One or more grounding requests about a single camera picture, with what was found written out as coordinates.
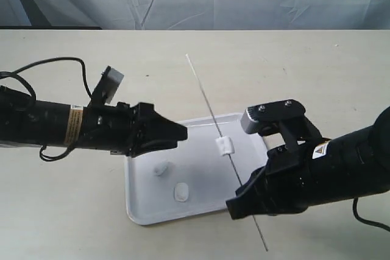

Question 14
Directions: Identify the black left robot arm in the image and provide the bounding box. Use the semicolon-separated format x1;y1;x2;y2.
1;86;188;157

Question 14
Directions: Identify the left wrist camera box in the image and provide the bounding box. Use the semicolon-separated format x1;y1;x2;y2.
90;66;124;106

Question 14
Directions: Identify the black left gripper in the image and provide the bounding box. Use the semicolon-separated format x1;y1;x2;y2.
79;102;188;158

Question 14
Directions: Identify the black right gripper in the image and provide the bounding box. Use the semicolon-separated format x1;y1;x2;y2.
226;142;317;220

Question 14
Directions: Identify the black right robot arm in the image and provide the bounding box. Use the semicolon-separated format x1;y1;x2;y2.
226;109;389;220

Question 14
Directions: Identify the white plastic tray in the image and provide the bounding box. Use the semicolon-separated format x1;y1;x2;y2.
124;113;267;225

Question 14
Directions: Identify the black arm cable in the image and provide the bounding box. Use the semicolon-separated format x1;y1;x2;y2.
0;56;92;162
352;197;390;232

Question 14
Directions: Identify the thin metal skewer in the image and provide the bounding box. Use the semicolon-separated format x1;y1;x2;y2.
184;54;269;251

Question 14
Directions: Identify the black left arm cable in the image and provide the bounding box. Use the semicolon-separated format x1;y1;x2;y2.
0;56;92;162

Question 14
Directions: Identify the white marshmallow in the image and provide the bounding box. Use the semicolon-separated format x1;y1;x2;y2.
174;182;190;202
153;161;169;177
215;136;235;156

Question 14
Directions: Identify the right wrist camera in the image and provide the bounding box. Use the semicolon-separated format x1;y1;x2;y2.
240;99;323;152

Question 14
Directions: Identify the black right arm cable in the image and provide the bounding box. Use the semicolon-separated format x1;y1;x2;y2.
352;197;390;232

